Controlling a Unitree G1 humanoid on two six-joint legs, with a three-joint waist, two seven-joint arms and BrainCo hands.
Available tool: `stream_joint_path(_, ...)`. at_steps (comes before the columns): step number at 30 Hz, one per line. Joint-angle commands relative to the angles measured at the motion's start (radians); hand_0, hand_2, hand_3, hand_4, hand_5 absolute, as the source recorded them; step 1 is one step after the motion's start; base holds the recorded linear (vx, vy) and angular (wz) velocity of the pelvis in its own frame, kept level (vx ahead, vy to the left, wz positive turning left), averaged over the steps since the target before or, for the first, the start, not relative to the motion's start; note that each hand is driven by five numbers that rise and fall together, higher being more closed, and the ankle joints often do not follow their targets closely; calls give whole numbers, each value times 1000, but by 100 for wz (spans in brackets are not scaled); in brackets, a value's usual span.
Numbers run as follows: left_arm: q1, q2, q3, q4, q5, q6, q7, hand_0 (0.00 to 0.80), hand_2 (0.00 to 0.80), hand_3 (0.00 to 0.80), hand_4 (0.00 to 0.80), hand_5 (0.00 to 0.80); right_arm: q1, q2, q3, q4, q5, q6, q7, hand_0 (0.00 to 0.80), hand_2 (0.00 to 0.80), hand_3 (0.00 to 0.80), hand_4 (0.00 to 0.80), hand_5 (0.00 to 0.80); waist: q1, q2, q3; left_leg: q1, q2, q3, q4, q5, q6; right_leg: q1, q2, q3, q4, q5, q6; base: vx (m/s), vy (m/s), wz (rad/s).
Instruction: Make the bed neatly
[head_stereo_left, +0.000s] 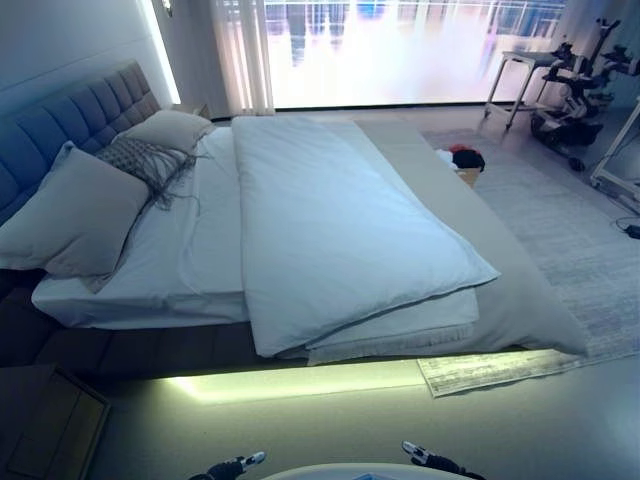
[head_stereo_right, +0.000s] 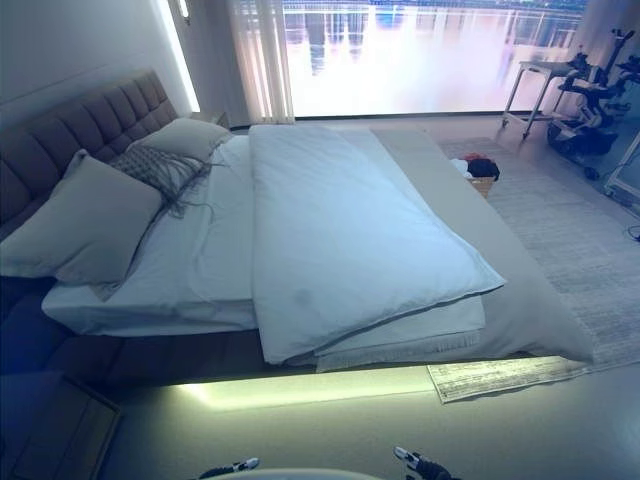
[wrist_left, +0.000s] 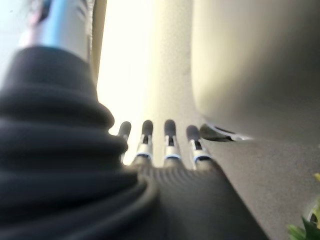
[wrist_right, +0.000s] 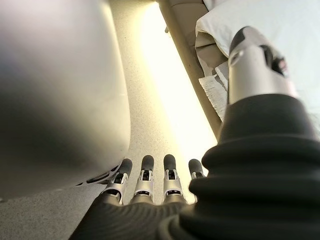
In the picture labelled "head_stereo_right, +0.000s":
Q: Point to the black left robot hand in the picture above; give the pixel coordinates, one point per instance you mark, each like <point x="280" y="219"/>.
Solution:
<point x="235" y="467"/>

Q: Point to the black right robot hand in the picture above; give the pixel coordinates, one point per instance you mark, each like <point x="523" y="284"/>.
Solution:
<point x="425" y="470"/>

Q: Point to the white duvet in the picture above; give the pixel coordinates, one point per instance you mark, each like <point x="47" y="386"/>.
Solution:
<point x="350" y="225"/>

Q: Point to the white bed sheet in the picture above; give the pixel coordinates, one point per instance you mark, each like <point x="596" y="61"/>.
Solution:
<point x="200" y="280"/>

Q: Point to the small patterned mat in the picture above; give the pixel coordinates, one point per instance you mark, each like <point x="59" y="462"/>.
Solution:
<point x="500" y="377"/>

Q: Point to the beige bedspread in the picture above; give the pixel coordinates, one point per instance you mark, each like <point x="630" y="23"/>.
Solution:
<point x="510" y="310"/>

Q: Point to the wooden nightstand with glass front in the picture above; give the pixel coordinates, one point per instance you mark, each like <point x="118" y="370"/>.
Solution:
<point x="50" y="435"/>

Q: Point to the large grey rug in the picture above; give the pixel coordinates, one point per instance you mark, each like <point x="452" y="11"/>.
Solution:
<point x="550" y="225"/>

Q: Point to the wooden laundry basket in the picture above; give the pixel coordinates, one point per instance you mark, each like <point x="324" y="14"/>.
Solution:
<point x="482" y="188"/>

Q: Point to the large beige pillow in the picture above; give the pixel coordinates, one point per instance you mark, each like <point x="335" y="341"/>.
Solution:
<point x="75" y="225"/>

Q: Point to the white garment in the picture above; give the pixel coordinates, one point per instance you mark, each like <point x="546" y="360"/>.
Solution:
<point x="460" y="167"/>

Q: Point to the black garment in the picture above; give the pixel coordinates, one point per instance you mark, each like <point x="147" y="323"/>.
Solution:
<point x="487" y="170"/>

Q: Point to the grey fringed cushion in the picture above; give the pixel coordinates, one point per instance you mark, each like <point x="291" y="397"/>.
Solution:
<point x="150" y="167"/>

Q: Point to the red garment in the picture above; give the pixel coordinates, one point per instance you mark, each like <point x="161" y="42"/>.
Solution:
<point x="472" y="158"/>

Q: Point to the flat beige pillow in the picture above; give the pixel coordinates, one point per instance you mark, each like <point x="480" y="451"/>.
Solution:
<point x="185" y="137"/>

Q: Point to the small wooden nightstand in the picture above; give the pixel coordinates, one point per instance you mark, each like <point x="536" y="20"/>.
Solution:
<point x="217" y="119"/>

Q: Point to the white metal rack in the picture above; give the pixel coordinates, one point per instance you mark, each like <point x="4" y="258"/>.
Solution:
<point x="625" y="180"/>

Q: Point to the black exercise machine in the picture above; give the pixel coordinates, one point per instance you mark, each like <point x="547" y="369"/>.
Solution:
<point x="575" y="135"/>

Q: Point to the brown tufted headboard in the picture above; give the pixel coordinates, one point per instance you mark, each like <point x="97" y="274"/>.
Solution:
<point x="75" y="125"/>

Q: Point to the sheer beige curtain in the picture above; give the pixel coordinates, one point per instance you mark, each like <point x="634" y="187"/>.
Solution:
<point x="265" y="60"/>

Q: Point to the large cityscape window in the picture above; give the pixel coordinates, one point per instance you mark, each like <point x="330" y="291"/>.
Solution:
<point x="425" y="60"/>

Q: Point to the vertical wall light strip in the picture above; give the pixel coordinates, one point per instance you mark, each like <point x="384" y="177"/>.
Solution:
<point x="187" y="75"/>

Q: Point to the metal frame table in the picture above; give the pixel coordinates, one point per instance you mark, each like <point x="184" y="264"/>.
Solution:
<point x="542" y="64"/>

